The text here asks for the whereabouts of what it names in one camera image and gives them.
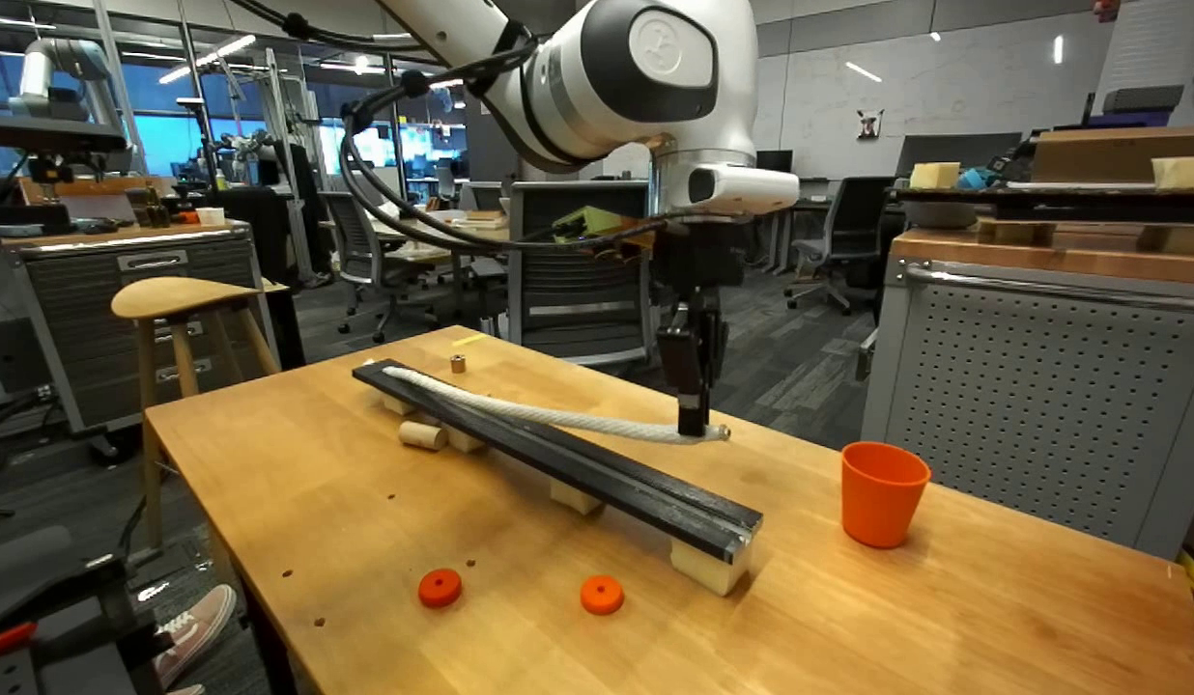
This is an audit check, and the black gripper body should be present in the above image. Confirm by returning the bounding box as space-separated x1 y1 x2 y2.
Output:
650 214 753 340

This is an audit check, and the long black grooved board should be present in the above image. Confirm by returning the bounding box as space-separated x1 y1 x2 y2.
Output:
349 356 767 564

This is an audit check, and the gray mesh office chair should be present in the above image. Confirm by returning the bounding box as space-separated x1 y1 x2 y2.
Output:
505 177 661 375

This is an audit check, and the black office chair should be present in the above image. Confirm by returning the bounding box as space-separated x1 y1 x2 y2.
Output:
783 173 898 318

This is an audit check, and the pale wooden support block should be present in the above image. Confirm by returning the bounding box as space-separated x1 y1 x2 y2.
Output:
544 474 610 522
442 424 492 459

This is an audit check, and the large pale wooden end block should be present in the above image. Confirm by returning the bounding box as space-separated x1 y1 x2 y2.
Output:
668 531 760 599

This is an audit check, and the orange plastic cup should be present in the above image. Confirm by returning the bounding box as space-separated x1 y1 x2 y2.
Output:
839 438 937 553

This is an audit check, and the orange plastic disc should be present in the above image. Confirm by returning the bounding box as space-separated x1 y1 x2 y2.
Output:
575 573 630 617
415 564 469 613

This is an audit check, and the pale foam block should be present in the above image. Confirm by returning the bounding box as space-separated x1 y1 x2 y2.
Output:
910 160 966 199
1147 154 1194 194

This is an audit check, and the small round wooden block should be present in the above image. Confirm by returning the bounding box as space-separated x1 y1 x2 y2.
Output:
400 416 447 457

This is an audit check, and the gray perforated metal partition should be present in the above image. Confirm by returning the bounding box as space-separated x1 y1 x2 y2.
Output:
862 254 1194 560

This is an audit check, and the light office chair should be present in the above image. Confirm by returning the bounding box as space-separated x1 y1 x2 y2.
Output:
313 190 415 340

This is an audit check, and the wooden counter top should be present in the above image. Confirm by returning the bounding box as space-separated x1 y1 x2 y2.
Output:
888 230 1194 289

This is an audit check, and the wooden stool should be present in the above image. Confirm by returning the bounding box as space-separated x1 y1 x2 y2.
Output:
110 275 291 517

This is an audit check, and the white pink shoe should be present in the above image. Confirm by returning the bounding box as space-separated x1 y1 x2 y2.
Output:
146 583 239 695

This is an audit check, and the gray drawer cabinet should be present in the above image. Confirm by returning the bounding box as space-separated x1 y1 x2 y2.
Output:
0 215 277 438

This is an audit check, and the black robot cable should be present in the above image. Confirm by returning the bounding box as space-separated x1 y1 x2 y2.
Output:
228 0 686 258

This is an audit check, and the red handled tool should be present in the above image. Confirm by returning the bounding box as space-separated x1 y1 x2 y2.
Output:
0 617 40 667

